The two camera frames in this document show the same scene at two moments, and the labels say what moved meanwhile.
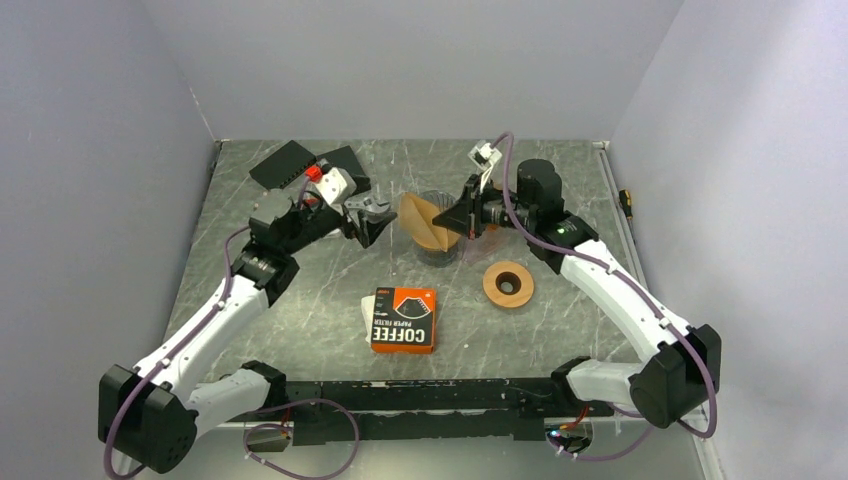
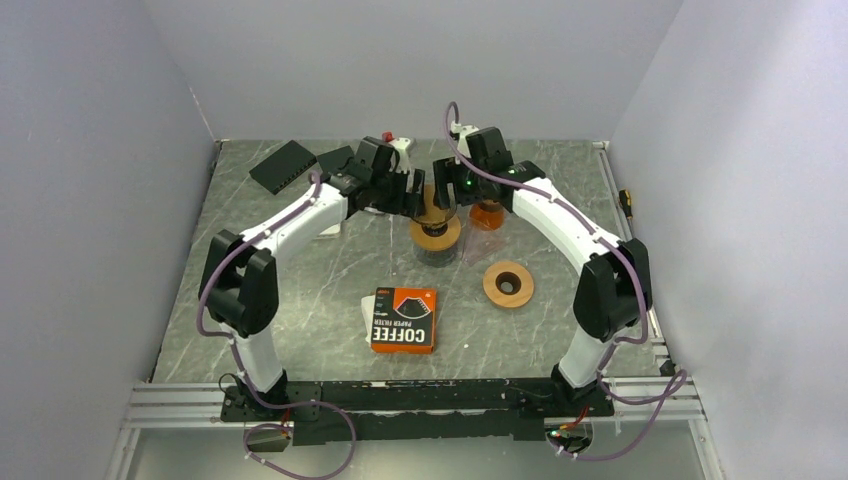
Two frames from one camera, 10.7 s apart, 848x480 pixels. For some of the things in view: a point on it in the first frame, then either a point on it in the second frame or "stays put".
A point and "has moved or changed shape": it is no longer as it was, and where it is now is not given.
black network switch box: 284,166 stays put
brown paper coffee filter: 416,219 has moved or changed shape
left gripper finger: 368,218 -> 414,202
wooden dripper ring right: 508,284 stays put
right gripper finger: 465,215 -> 444,176
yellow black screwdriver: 626,202 stays put
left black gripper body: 315,224 -> 390,191
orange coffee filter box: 404,320 stays put
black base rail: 388,411 stays put
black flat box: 344,158 stays put
